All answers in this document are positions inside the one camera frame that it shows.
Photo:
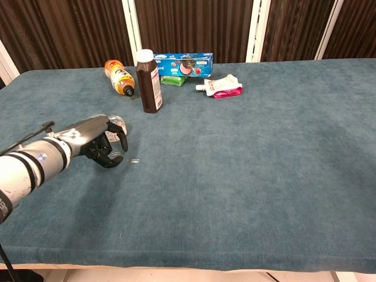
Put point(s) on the blue cookie box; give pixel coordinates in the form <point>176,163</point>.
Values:
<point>188,66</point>

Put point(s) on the teal table cloth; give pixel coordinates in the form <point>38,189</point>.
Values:
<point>235,161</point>

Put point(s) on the white pink spout pouch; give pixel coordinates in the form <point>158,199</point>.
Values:
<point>220,86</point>

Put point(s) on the small clear jar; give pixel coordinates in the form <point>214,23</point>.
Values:
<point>117,120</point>

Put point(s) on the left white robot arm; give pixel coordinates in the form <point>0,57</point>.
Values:
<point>23,173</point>

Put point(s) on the brown ribbed curtain panel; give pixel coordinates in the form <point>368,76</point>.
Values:
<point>64,29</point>
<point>194,26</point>
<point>358,29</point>
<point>296,29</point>

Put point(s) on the green snack packet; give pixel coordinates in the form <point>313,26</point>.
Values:
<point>173,80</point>

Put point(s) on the black stand pole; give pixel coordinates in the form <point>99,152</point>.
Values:
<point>8,264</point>

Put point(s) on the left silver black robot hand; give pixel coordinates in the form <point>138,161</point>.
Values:
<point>85,135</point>

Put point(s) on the white partition post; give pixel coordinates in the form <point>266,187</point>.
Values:
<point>8,63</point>
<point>258,29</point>
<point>329,29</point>
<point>130,29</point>

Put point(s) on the dark brown bottle white cap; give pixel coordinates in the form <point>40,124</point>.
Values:
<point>148,88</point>

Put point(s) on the orange drink bottle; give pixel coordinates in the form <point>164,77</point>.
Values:
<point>119,77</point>

